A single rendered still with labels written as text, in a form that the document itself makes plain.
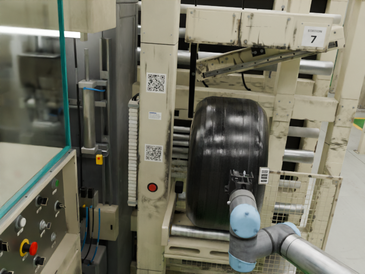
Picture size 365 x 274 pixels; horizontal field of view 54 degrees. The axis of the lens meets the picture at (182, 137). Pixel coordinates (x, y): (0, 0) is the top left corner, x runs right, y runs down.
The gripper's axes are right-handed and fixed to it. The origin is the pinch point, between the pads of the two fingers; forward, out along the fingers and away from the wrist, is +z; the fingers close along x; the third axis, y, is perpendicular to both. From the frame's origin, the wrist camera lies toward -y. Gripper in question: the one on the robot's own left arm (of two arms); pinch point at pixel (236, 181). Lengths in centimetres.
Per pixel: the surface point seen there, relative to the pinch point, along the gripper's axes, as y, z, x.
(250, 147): 11.4, 4.9, -3.9
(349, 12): 129, 713, -267
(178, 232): -31.6, 15.5, 19.6
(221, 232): -29.7, 16.2, 1.6
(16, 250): -17, -30, 64
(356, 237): -105, 168, -125
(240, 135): 14.7, 7.4, -0.2
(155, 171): -7.6, 20.7, 31.8
